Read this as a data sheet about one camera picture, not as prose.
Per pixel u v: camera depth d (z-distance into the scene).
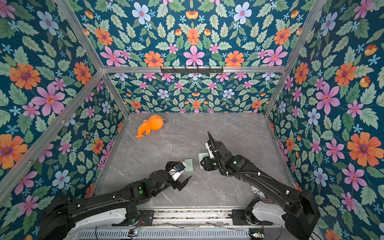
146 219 0.73
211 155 0.69
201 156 0.77
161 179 0.56
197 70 0.91
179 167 0.64
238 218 0.72
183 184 0.69
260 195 0.78
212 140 0.68
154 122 1.06
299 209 0.39
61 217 0.41
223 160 0.57
